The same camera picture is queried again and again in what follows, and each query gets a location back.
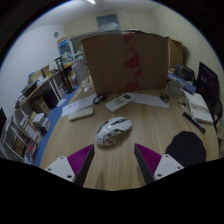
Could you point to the clear plastic cup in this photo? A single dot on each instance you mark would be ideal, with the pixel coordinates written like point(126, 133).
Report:
point(81, 75)

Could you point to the white shelf unit with books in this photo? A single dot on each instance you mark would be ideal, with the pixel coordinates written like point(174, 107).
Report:
point(23, 135)

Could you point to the blue book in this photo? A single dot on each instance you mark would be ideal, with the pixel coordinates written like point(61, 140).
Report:
point(186, 87)

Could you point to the blue and white display cabinet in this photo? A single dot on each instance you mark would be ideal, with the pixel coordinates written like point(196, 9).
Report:
point(66, 48)

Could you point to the white and grey computer mouse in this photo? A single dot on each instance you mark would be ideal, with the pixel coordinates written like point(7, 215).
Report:
point(113, 130)

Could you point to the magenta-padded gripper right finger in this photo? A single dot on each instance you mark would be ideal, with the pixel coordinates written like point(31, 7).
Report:
point(168, 164)

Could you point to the black office chair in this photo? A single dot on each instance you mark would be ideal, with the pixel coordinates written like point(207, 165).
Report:
point(217, 111)

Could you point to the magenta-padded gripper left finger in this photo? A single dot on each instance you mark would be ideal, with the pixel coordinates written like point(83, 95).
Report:
point(60, 166)

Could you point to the black monitor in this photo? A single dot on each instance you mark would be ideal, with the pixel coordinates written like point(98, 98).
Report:
point(207, 83)

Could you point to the white remote control with display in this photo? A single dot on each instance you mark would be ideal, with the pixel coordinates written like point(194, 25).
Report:
point(118, 102)

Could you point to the white book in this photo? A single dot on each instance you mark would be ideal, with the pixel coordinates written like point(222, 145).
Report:
point(200, 108)

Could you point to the black marker pen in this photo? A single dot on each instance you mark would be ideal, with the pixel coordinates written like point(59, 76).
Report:
point(194, 122)

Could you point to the wall air vent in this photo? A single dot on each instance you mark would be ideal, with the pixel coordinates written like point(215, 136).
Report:
point(108, 22)

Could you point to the plain white paper sheet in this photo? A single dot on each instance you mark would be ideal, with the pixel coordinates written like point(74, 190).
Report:
point(148, 99)

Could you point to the black scalloped mouse pad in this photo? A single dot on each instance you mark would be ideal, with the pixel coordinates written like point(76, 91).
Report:
point(186, 149)

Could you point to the large brown cardboard box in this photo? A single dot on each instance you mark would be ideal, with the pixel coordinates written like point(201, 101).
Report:
point(110, 63)

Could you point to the clear plastic container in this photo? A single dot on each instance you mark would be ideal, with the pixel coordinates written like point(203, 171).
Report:
point(175, 88)

